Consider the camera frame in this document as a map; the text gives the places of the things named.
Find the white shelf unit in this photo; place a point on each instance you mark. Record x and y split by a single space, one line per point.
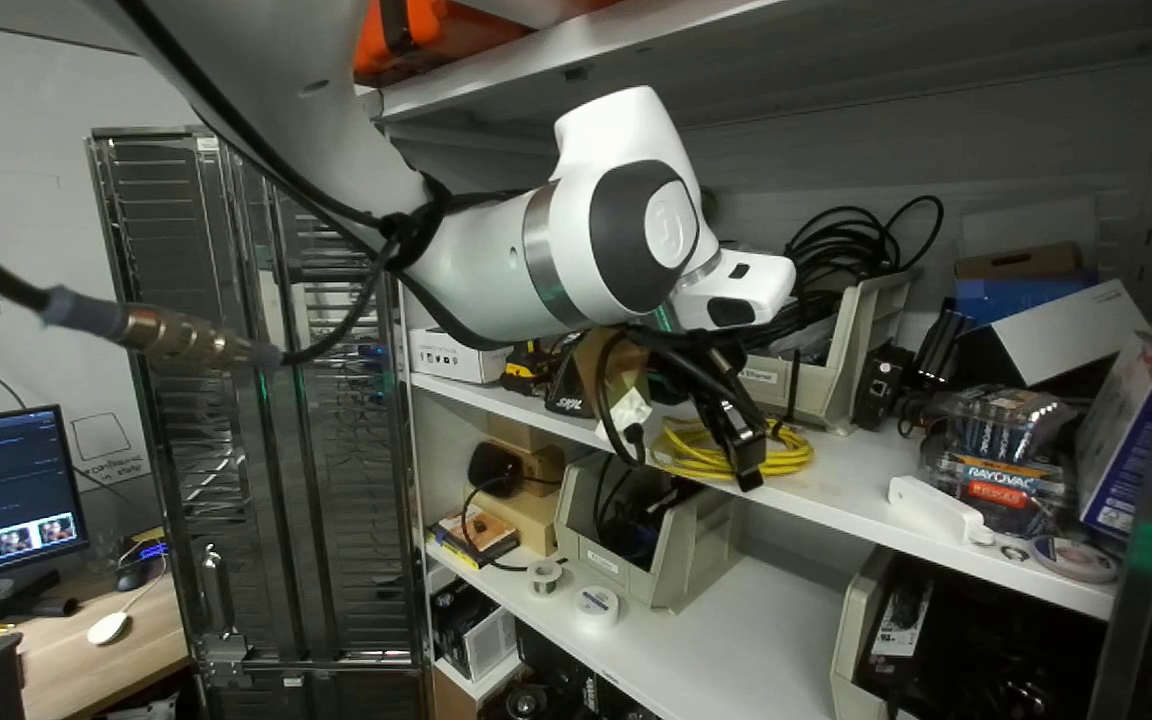
763 601

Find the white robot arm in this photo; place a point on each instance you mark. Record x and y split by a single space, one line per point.
521 252

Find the small white box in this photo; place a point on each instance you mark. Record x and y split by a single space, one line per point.
455 355

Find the black handheld radio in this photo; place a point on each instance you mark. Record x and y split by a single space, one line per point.
884 386

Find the blue and white box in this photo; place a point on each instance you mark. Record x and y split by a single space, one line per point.
1123 446

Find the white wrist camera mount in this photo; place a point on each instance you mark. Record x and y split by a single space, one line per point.
740 285

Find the orange object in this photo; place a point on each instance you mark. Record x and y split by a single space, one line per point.
396 34

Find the computer monitor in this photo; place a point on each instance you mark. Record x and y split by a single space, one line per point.
3 495

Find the wooden desk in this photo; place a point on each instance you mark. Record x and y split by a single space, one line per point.
81 660

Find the beige bin with dark gear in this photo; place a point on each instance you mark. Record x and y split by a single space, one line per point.
877 626

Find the beige bin with black items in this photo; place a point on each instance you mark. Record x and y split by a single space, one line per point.
662 547

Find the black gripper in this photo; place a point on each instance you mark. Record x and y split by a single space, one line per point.
662 365

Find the silver tape roll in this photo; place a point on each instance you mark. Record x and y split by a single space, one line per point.
1075 557

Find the white flat box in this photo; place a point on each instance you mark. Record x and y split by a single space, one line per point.
1070 332

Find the blue flat box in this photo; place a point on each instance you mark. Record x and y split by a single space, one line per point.
1021 296

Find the battery pack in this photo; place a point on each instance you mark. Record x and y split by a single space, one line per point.
1000 455

